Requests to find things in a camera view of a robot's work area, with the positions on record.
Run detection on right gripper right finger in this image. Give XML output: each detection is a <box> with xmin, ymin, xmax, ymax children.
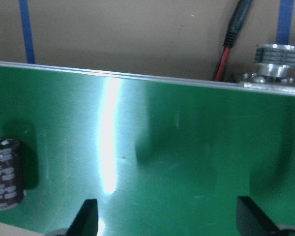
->
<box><xmin>236</xmin><ymin>196</ymin><xmax>282</xmax><ymax>236</ymax></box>

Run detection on dark brown cylindrical capacitor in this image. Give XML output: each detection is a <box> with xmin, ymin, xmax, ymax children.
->
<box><xmin>0</xmin><ymin>138</ymin><xmax>24</xmax><ymax>210</ymax></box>

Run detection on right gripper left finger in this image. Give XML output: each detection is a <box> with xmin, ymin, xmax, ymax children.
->
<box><xmin>66</xmin><ymin>199</ymin><xmax>99</xmax><ymax>236</ymax></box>

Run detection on green conveyor belt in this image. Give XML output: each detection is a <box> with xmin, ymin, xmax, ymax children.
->
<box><xmin>0</xmin><ymin>62</ymin><xmax>295</xmax><ymax>236</ymax></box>

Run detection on red black sensor wire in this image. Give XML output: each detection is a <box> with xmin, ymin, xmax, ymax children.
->
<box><xmin>214</xmin><ymin>0</ymin><xmax>254</xmax><ymax>82</ymax></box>

